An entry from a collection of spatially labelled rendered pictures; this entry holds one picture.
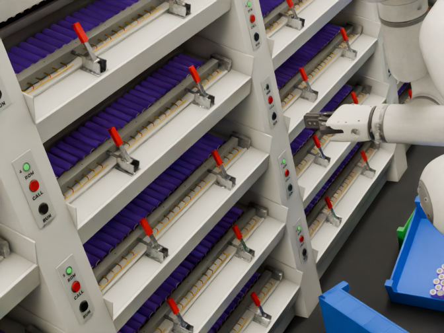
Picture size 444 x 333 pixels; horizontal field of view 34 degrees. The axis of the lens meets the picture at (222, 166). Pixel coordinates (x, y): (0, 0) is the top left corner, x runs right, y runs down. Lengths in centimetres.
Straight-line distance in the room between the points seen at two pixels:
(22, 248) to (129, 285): 29
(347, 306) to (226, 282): 28
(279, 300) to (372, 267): 37
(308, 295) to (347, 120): 59
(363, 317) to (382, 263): 49
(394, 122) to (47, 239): 76
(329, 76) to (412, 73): 62
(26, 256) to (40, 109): 23
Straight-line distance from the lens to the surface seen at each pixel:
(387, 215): 237
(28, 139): 116
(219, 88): 160
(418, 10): 142
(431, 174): 104
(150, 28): 143
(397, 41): 144
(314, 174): 200
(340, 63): 213
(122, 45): 137
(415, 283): 205
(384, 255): 220
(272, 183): 179
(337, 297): 176
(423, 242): 212
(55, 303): 125
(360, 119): 160
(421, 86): 162
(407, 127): 156
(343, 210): 220
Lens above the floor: 132
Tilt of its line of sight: 28 degrees down
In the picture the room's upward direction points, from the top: 15 degrees counter-clockwise
